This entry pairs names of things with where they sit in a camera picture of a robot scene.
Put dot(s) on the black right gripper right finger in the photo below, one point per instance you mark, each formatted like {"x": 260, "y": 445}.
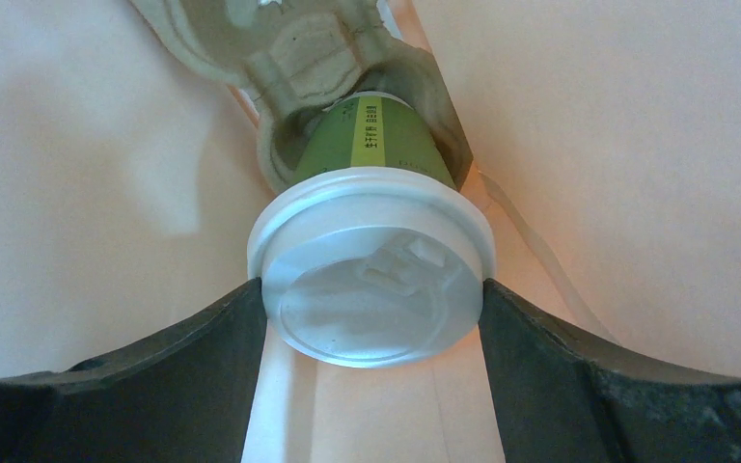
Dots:
{"x": 563, "y": 394}

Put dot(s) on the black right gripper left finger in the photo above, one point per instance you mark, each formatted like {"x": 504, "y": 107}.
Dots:
{"x": 183, "y": 394}

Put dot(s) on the white plastic cup lid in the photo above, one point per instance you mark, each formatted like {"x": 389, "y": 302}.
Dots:
{"x": 371, "y": 267}

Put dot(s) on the orange paper bag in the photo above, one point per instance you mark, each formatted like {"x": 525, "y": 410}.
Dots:
{"x": 606, "y": 142}

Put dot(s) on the green paper coffee cup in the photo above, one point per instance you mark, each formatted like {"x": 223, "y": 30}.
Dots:
{"x": 372, "y": 129}

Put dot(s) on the brown cardboard cup carrier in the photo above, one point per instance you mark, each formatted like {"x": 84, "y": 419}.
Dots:
{"x": 295, "y": 58}

